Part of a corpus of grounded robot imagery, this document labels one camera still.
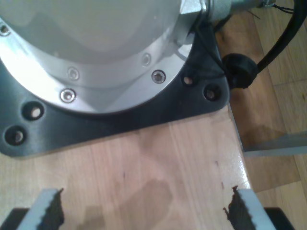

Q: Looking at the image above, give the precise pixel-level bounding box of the black arm base cable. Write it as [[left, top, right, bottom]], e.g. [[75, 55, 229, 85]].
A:
[[222, 0, 307, 91]]

